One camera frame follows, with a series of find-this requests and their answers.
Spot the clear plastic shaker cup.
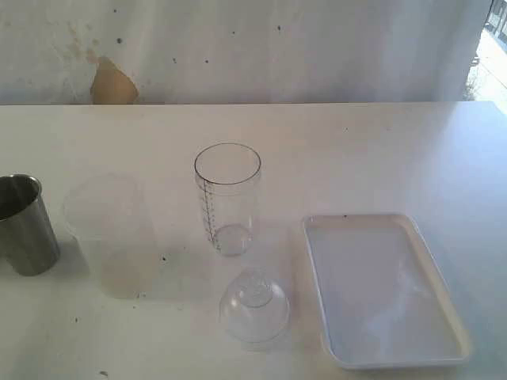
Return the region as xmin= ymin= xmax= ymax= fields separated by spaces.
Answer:
xmin=193 ymin=142 xmax=261 ymax=257

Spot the clear dome shaker lid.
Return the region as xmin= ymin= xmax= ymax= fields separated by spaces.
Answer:
xmin=219 ymin=266 xmax=291 ymax=352

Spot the translucent plastic cup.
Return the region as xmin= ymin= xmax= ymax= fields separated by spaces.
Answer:
xmin=62 ymin=173 xmax=161 ymax=299

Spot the white rectangular tray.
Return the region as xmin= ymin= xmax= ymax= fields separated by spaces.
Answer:
xmin=303 ymin=214 xmax=472 ymax=371

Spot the stainless steel cup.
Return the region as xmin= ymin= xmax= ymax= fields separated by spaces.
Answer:
xmin=1 ymin=174 xmax=60 ymax=276

